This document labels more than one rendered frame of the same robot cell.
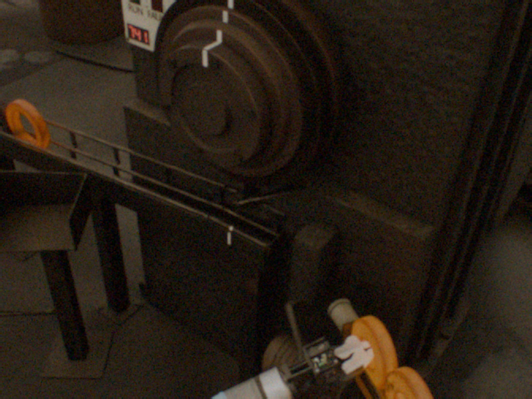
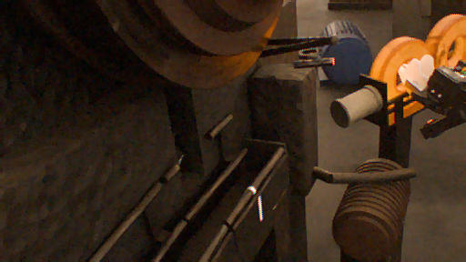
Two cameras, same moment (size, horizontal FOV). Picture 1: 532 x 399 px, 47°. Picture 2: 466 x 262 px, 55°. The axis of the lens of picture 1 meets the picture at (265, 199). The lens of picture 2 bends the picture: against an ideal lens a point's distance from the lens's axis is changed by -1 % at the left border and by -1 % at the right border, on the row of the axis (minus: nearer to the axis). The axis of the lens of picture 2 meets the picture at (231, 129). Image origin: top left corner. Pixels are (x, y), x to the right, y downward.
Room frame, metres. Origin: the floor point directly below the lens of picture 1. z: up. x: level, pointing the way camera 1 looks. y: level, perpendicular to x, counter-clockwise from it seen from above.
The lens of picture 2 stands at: (1.28, 0.60, 1.06)
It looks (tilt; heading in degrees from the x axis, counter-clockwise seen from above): 27 degrees down; 266
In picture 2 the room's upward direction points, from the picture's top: 7 degrees counter-clockwise
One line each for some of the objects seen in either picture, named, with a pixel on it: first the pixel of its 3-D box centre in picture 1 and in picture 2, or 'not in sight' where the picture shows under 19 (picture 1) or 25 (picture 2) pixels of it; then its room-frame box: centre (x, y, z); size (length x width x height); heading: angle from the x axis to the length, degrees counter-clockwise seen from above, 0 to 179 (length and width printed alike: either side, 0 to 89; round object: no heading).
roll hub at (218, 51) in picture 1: (211, 106); not in sight; (1.16, 0.13, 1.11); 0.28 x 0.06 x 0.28; 56
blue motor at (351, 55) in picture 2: not in sight; (341, 50); (0.34, -2.03, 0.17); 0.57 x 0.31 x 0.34; 76
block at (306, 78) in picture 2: (313, 266); (284, 130); (1.13, -0.13, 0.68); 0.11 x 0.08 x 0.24; 146
